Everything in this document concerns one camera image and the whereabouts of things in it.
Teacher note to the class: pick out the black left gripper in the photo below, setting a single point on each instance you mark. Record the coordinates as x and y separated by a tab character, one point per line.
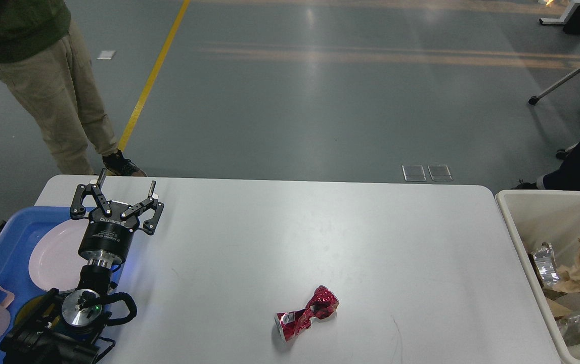
110	235

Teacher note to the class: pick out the aluminium foil tray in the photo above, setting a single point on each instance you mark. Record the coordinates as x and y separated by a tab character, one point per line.
543	262

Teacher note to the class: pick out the pink plate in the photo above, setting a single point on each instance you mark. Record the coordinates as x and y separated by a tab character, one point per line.
55	261

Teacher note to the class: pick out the brown paper bag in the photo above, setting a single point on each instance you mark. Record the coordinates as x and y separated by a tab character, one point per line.
557	310

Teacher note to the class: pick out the dark teal mug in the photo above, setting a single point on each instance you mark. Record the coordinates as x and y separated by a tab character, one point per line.
29	308

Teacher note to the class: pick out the crushed red can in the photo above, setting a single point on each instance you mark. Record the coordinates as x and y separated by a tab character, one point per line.
320	306

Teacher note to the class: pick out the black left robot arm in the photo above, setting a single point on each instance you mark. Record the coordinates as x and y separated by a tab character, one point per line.
65	326

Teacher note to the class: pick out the beige plastic bin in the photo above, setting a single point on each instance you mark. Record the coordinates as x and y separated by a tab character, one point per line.
534	217

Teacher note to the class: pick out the blue plastic tray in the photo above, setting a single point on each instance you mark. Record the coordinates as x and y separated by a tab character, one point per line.
17	241

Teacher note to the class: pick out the person in khaki trousers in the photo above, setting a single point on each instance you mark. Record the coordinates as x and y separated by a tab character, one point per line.
46	66

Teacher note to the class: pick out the floor outlet plates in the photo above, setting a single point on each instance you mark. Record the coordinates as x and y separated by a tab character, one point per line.
432	172

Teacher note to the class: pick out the white desk leg far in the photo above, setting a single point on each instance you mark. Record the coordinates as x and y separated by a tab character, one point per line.
569	19

